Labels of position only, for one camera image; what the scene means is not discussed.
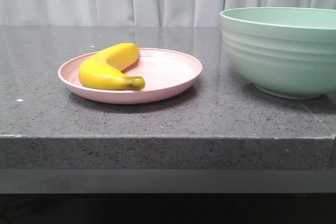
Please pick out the yellow banana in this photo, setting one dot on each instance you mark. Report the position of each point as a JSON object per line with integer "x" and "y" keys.
{"x": 103, "y": 70}

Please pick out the pink plate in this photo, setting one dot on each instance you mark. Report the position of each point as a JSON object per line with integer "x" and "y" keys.
{"x": 166, "y": 73}

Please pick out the green ribbed bowl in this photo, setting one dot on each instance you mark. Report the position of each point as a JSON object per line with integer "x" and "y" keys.
{"x": 287, "y": 52}

